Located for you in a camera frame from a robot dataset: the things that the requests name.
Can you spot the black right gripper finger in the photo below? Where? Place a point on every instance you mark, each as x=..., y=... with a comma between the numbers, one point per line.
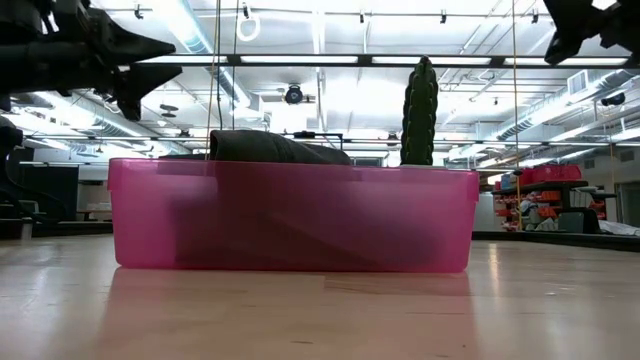
x=570, y=30

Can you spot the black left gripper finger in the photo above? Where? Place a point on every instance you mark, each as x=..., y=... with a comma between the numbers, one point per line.
x=147, y=82
x=135, y=47

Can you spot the dark grey knit hat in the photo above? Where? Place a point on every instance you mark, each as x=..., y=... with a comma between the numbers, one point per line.
x=270, y=147

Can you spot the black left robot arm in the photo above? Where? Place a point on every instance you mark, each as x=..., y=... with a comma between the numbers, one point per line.
x=45, y=55

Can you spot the shelf with red bins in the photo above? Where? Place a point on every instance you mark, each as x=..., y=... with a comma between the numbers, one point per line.
x=545, y=197

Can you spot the green cactus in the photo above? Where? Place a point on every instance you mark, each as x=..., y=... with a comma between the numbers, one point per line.
x=419, y=115

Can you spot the pink plastic bin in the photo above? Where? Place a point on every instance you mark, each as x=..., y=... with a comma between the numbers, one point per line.
x=295, y=215

